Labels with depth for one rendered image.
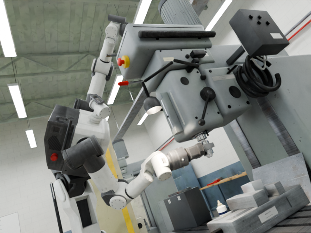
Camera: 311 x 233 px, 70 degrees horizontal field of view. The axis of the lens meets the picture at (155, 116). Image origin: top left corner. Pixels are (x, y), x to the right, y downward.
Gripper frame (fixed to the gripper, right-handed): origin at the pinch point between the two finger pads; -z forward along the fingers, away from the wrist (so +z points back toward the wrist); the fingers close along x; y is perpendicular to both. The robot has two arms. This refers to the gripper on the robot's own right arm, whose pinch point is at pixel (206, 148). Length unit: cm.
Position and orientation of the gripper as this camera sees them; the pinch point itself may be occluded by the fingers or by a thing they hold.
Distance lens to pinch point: 106.4
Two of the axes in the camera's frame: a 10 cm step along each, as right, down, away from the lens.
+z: -9.4, 3.0, -1.8
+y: 3.5, 8.8, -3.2
